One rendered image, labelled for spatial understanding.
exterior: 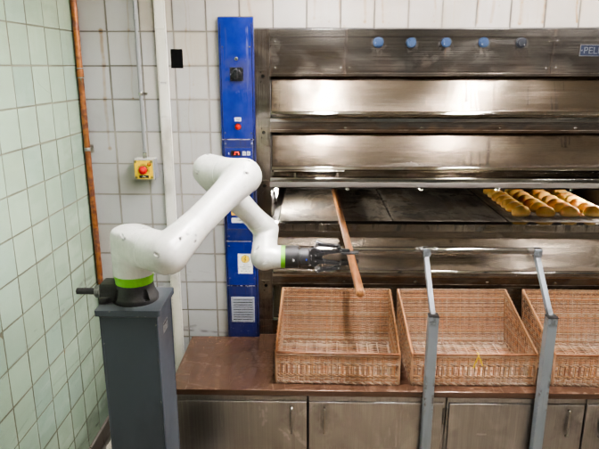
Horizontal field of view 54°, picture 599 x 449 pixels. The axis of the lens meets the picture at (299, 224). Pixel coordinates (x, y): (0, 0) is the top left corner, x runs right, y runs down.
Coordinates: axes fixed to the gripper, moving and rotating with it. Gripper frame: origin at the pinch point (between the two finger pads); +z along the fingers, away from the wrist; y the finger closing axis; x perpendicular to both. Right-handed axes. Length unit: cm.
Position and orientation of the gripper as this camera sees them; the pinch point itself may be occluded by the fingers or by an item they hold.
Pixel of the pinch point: (349, 257)
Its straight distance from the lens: 238.0
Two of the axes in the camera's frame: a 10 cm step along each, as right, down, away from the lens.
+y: 0.0, 9.7, 2.6
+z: 10.0, 0.0, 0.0
